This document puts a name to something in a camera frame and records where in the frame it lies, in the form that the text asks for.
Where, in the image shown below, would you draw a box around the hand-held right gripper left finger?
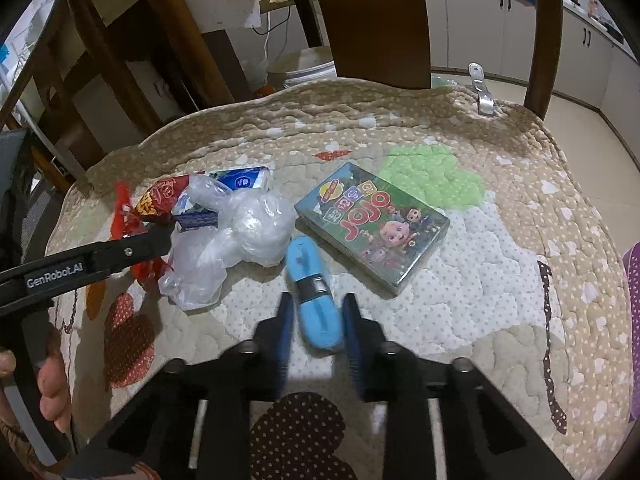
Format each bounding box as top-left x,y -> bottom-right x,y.
62,292 -> 296,480

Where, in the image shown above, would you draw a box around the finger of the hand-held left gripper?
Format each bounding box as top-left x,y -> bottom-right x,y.
92,210 -> 222,277

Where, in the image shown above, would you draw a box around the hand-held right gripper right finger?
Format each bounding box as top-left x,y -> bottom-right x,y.
341,294 -> 576,480

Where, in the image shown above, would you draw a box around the red snack packet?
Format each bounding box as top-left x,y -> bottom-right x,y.
111,175 -> 193,291

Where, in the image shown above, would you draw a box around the clear plastic bag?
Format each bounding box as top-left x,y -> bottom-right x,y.
159,174 -> 298,311

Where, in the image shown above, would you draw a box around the blue white tissue pack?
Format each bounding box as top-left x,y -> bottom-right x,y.
207,165 -> 273,192

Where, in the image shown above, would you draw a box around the purple perforated plastic basket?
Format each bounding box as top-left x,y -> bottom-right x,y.
621,241 -> 640,311

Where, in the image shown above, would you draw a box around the person's left hand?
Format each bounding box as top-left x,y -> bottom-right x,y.
0,349 -> 75,436

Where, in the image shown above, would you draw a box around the green cartoon card box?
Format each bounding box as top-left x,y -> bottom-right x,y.
294,161 -> 451,296

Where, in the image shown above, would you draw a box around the beige quilted heart blanket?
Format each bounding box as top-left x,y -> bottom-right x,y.
45,77 -> 633,480

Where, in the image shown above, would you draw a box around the dark wooden chair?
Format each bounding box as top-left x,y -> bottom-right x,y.
0,0 -> 166,196

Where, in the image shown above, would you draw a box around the white plastic bucket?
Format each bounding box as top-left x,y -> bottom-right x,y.
266,46 -> 336,92

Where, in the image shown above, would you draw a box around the brown wooden chair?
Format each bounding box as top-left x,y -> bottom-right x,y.
131,0 -> 563,121

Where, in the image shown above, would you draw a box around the grey kitchen cabinets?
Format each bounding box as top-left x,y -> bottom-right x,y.
417,0 -> 640,161

